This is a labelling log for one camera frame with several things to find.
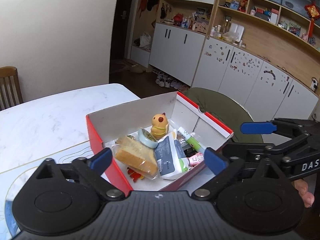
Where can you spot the red cardboard shoe box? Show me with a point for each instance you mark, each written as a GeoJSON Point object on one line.
{"type": "Point", "coordinates": [96, 135]}

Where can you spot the olive green jacket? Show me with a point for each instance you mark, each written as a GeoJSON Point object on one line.
{"type": "Point", "coordinates": [220, 107]}

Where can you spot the cotton swab packet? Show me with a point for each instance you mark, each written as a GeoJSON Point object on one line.
{"type": "Point", "coordinates": [182, 134]}

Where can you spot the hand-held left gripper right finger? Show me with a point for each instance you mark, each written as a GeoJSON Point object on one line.
{"type": "Point", "coordinates": [215, 162]}

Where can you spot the small red bag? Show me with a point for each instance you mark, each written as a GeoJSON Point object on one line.
{"type": "Point", "coordinates": [177, 17]}

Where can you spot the green round tin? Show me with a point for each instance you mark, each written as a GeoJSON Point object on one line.
{"type": "Point", "coordinates": [147, 138]}

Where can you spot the orange capybara toy figure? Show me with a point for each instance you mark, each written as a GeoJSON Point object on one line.
{"type": "Point", "coordinates": [160, 127]}

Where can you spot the white bench cabinet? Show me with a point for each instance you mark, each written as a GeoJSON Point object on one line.
{"type": "Point", "coordinates": [140, 55]}

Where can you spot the brown wooden chair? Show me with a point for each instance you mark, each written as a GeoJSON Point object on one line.
{"type": "Point", "coordinates": [8, 87]}

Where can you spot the pink labelled packet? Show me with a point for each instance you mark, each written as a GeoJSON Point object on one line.
{"type": "Point", "coordinates": [196, 158]}

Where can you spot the red knot ornament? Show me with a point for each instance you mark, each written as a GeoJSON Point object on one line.
{"type": "Point", "coordinates": [312, 13]}

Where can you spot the person's right hand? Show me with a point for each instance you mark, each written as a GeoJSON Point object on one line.
{"type": "Point", "coordinates": [305, 195]}

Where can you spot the green white tube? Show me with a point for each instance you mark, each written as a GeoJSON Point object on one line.
{"type": "Point", "coordinates": [195, 143]}

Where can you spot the crumpled plastic bag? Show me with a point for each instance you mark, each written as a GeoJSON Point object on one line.
{"type": "Point", "coordinates": [230, 37]}

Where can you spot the orange red small toy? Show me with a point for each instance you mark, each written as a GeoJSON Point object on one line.
{"type": "Point", "coordinates": [133, 175]}

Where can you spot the row of shoes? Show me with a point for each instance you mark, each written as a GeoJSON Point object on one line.
{"type": "Point", "coordinates": [170, 81]}

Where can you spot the black hanging bag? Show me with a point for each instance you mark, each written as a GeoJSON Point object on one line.
{"type": "Point", "coordinates": [152, 1]}

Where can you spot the white base cabinets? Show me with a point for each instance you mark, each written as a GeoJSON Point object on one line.
{"type": "Point", "coordinates": [175, 50]}

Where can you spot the beige slippers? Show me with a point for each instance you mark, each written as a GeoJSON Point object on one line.
{"type": "Point", "coordinates": [136, 68]}

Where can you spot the patterned door mat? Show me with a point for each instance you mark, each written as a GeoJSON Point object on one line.
{"type": "Point", "coordinates": [118, 66]}

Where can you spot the dark entrance door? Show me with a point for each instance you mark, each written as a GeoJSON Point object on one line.
{"type": "Point", "coordinates": [122, 35]}

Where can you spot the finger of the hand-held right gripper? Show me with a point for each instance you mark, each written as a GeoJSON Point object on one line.
{"type": "Point", "coordinates": [250, 150]}
{"type": "Point", "coordinates": [257, 128]}

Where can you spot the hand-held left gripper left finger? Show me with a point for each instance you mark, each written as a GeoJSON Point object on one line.
{"type": "Point", "coordinates": [101, 161]}

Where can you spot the bagged bread slice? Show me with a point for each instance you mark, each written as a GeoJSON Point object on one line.
{"type": "Point", "coordinates": [135, 155]}

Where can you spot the white tote bag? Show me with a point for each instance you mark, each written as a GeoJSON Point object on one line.
{"type": "Point", "coordinates": [145, 40]}

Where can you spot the stickered white cabinets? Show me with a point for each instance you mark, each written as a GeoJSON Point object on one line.
{"type": "Point", "coordinates": [250, 80]}

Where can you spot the light blue table mat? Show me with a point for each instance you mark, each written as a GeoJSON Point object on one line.
{"type": "Point", "coordinates": [25, 170]}

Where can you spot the dark blue white packet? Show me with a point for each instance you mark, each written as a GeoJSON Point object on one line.
{"type": "Point", "coordinates": [167, 160]}

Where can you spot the red hanging coat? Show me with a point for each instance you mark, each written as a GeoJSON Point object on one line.
{"type": "Point", "coordinates": [143, 5]}

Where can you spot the wooden open shelf unit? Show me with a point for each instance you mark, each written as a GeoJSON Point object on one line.
{"type": "Point", "coordinates": [262, 37]}

